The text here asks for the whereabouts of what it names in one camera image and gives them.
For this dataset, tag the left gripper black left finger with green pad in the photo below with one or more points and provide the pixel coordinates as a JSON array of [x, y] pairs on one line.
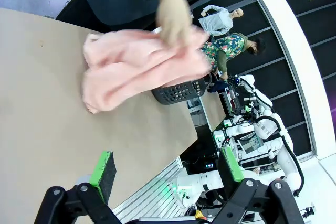
[[103, 167]]

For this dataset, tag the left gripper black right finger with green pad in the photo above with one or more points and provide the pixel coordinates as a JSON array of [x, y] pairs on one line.
[[232, 165]]

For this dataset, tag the pink terry towel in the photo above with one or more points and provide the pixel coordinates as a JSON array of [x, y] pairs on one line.
[[136, 69]]

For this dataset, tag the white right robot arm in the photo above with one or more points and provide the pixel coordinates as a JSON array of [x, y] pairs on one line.
[[286, 161]]

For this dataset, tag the person's bare hand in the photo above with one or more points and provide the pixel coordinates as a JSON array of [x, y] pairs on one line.
[[174, 28]]

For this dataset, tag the small monitor screen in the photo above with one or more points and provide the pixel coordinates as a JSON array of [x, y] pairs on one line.
[[250, 144]]

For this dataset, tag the yellow emergency stop button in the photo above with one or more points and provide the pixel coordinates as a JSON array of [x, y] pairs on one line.
[[201, 214]]

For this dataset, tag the white background table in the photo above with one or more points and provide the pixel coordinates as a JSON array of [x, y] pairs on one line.
[[212, 108]]

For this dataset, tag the black perforated laundry basket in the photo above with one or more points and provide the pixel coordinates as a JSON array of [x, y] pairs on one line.
[[181, 93]]

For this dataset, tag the bystander in floral shirt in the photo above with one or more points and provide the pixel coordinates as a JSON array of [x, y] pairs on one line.
[[231, 48]]

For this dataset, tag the mannequin in grey shirt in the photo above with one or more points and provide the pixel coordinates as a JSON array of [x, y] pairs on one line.
[[218, 22]]

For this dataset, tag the aluminium profile table frame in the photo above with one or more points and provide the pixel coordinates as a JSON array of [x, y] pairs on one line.
[[155, 195]]

